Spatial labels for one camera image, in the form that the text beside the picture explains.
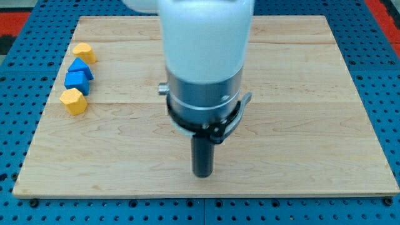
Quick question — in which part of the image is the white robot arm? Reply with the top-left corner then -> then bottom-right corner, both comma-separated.
122,0 -> 255,124

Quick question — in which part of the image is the yellow hexagon block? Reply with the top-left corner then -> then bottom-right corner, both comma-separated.
59,88 -> 88,116

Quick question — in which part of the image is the black quick-release clamp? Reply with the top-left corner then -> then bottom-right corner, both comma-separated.
166,92 -> 252,144

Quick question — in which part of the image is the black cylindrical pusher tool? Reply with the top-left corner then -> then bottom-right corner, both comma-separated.
191,134 -> 214,178

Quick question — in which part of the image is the wooden board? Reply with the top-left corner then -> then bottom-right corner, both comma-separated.
13,16 -> 399,199

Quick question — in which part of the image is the blue pentagon block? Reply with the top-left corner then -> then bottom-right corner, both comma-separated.
64,71 -> 90,96

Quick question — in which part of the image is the blue triangle block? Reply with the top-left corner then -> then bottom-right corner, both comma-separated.
67,57 -> 94,80

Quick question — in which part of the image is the yellow heart block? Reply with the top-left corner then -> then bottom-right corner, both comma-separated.
72,42 -> 97,64

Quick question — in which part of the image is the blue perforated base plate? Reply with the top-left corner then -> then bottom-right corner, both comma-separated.
1,1 -> 399,224

